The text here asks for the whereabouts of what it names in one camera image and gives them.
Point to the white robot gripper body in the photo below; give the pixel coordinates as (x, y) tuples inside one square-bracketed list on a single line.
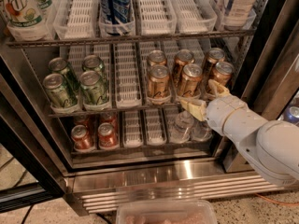
[(221, 113)]

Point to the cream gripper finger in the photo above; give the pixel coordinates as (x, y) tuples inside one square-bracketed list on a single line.
[(216, 89), (196, 108)]

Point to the orange can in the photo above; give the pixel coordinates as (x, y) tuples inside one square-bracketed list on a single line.
[(158, 79), (191, 76), (183, 57), (221, 72), (156, 57), (213, 56)]

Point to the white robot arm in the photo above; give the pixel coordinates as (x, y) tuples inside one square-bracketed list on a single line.
[(269, 146)]

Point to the blue can behind glass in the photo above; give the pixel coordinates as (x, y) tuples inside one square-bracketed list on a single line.
[(291, 114)]

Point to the red can back right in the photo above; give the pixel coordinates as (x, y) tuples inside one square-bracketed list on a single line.
[(110, 117)]

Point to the red can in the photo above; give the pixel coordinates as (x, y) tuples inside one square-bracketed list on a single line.
[(110, 117), (83, 120), (83, 141), (107, 136)]

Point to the red can front right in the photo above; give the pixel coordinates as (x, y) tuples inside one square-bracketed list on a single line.
[(107, 136)]

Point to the green can front right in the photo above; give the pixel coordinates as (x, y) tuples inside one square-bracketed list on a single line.
[(94, 88)]

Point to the green can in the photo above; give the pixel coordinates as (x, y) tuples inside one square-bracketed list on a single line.
[(58, 91), (94, 63), (94, 88), (63, 67)]

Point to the steel fridge cabinet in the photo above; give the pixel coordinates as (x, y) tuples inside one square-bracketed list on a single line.
[(147, 164)]

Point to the green can back right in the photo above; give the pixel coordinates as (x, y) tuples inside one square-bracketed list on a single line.
[(94, 63)]

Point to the red can back left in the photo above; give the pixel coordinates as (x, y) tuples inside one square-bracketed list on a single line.
[(83, 120)]

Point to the red can front left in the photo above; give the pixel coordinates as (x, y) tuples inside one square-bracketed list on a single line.
[(83, 141)]

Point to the green can front left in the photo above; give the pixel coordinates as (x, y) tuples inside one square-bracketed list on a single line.
[(58, 91)]

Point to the green can back left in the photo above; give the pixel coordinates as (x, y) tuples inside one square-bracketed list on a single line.
[(63, 67)]

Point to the open fridge door left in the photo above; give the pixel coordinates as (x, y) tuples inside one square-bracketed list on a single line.
[(21, 143)]

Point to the clear water bottle right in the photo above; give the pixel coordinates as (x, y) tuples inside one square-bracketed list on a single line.
[(201, 131)]

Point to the clear water bottle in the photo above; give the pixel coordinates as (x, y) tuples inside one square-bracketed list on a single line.
[(182, 127), (201, 131)]

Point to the clear water bottle left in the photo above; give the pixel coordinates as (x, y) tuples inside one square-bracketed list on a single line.
[(182, 127)]

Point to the white label bottle right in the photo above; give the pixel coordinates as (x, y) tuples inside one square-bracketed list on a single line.
[(236, 12)]

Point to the clear plastic container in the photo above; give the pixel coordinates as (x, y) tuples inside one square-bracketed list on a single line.
[(166, 212)]

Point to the blue pepsi bottle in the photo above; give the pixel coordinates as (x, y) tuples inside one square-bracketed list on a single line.
[(116, 17)]

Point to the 7up bottle front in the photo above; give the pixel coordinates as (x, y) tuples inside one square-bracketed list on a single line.
[(23, 13)]

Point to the middle wire shelf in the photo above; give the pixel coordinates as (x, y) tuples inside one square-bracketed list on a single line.
[(135, 108)]

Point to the wire shelf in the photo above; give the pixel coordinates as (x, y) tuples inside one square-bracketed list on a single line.
[(124, 39), (135, 108)]

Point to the top wire shelf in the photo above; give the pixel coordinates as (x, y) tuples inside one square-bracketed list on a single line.
[(124, 39)]

